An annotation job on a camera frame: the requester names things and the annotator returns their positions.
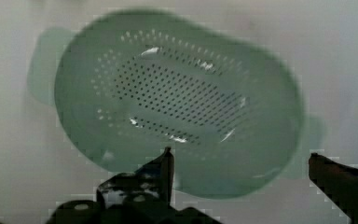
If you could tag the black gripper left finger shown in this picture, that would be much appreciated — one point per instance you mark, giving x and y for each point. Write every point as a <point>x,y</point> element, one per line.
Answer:
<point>140,197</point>

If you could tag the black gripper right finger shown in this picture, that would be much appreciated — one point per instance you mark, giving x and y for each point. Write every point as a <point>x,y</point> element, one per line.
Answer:
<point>338,182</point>

